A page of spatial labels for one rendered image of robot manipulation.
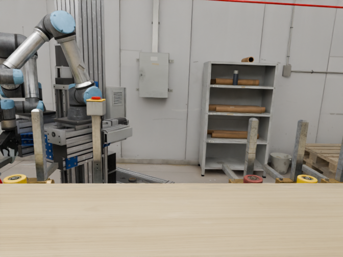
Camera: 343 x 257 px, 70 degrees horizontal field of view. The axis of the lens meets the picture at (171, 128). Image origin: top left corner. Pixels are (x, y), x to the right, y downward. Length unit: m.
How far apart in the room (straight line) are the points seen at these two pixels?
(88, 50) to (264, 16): 2.68
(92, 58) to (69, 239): 1.47
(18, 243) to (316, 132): 4.08
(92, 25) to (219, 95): 2.24
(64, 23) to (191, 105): 2.53
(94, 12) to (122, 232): 1.65
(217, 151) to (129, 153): 1.36
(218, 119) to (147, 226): 3.10
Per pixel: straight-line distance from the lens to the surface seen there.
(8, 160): 1.63
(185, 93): 3.65
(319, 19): 4.27
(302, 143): 1.36
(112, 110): 2.08
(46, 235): 0.79
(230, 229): 0.79
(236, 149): 3.92
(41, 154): 1.27
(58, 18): 1.50
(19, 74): 1.43
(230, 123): 3.80
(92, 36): 2.03
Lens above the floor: 1.33
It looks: 12 degrees down
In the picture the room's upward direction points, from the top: 2 degrees clockwise
